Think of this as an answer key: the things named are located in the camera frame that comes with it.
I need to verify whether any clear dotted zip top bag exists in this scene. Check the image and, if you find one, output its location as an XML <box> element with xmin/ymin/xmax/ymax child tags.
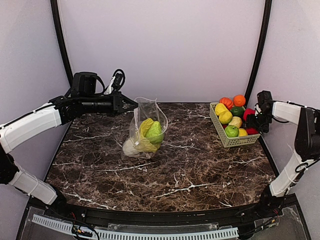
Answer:
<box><xmin>122</xmin><ymin>97</ymin><xmax>169</xmax><ymax>159</ymax></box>

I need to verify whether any yellow round fruit toy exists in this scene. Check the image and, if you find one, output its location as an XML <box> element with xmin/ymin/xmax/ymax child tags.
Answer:
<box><xmin>218</xmin><ymin>110</ymin><xmax>233</xmax><ymax>125</ymax></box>

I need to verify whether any green wrinkled fruit toy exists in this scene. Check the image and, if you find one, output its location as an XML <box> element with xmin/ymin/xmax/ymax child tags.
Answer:
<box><xmin>145</xmin><ymin>121</ymin><xmax>164</xmax><ymax>145</ymax></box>

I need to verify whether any orange pumpkin toy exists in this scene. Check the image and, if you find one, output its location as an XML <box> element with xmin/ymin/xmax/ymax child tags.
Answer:
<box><xmin>219</xmin><ymin>97</ymin><xmax>234</xmax><ymax>110</ymax></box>

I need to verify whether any napa cabbage toy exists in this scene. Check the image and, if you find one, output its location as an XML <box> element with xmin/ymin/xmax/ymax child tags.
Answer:
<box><xmin>122</xmin><ymin>118</ymin><xmax>161</xmax><ymax>157</ymax></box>

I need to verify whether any red tomato toy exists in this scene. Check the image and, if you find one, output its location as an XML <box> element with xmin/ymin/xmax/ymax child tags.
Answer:
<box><xmin>242</xmin><ymin>108</ymin><xmax>256</xmax><ymax>122</ymax></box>

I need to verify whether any yellow lemon toy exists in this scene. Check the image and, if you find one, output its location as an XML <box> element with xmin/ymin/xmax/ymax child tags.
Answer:
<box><xmin>214</xmin><ymin>103</ymin><xmax>228</xmax><ymax>116</ymax></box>

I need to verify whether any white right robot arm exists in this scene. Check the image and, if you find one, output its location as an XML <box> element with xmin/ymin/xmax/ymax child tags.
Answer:
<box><xmin>245</xmin><ymin>90</ymin><xmax>320</xmax><ymax>200</ymax></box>

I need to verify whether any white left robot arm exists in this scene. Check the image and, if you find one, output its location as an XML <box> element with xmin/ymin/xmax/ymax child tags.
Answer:
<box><xmin>0</xmin><ymin>69</ymin><xmax>138</xmax><ymax>206</ymax></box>

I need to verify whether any red apple toy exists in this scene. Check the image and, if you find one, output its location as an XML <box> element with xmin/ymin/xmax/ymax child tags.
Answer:
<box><xmin>245</xmin><ymin>127</ymin><xmax>259</xmax><ymax>135</ymax></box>

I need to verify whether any small yellow fruit toy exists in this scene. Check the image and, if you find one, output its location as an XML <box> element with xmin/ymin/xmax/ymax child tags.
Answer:
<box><xmin>238</xmin><ymin>128</ymin><xmax>248</xmax><ymax>137</ymax></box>

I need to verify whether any pale small cabbage toy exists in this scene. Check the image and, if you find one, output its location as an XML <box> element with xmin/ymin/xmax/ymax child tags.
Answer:
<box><xmin>228</xmin><ymin>116</ymin><xmax>243</xmax><ymax>129</ymax></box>

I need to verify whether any dark green round fruit toy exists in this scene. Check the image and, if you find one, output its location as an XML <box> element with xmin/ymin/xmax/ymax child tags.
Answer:
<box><xmin>230</xmin><ymin>106</ymin><xmax>245</xmax><ymax>118</ymax></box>

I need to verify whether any orange tangerine toy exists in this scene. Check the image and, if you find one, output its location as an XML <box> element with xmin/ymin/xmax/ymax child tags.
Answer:
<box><xmin>233</xmin><ymin>94</ymin><xmax>246</xmax><ymax>107</ymax></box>

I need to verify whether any green apple toy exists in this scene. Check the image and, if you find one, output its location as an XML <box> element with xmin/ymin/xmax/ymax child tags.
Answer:
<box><xmin>224</xmin><ymin>125</ymin><xmax>239</xmax><ymax>138</ymax></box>

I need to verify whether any green perforated plastic basket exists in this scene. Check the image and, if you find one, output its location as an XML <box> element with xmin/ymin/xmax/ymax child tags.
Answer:
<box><xmin>209</xmin><ymin>102</ymin><xmax>261</xmax><ymax>148</ymax></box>

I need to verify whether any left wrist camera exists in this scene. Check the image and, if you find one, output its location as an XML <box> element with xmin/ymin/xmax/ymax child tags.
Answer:
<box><xmin>103</xmin><ymin>69</ymin><xmax>126</xmax><ymax>95</ymax></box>

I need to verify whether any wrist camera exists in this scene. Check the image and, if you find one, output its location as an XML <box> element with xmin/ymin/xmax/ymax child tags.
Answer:
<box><xmin>255</xmin><ymin>90</ymin><xmax>273</xmax><ymax>113</ymax></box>
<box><xmin>103</xmin><ymin>69</ymin><xmax>126</xmax><ymax>95</ymax></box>

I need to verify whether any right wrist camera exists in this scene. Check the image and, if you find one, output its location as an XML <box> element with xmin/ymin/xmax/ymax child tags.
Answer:
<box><xmin>255</xmin><ymin>90</ymin><xmax>273</xmax><ymax>113</ymax></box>

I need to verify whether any black corner frame post right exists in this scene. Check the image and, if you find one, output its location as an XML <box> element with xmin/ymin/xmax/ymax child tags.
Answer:
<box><xmin>244</xmin><ymin>0</ymin><xmax>273</xmax><ymax>104</ymax></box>

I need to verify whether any black corner frame post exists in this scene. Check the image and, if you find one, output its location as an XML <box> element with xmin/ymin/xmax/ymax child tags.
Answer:
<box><xmin>50</xmin><ymin>0</ymin><xmax>73</xmax><ymax>87</ymax></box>
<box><xmin>244</xmin><ymin>0</ymin><xmax>273</xmax><ymax>104</ymax></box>

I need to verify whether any black corner frame post left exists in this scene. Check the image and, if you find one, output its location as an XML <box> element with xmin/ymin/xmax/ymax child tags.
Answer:
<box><xmin>50</xmin><ymin>0</ymin><xmax>73</xmax><ymax>87</ymax></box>

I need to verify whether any white slotted cable duct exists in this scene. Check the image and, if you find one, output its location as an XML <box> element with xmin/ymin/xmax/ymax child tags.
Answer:
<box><xmin>31</xmin><ymin>214</ymin><xmax>240</xmax><ymax>240</ymax></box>

